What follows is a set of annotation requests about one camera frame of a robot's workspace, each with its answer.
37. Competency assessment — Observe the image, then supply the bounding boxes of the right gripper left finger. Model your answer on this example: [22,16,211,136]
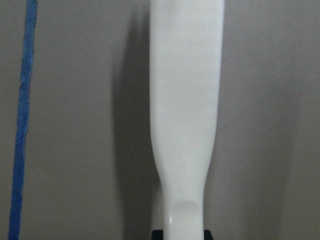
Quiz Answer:
[151,229,164,240]

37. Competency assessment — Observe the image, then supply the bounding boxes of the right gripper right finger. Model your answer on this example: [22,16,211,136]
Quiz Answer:
[203,229,214,240]

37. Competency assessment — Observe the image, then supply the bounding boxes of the beige hand brush black bristles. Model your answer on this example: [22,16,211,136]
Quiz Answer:
[149,0,225,240]

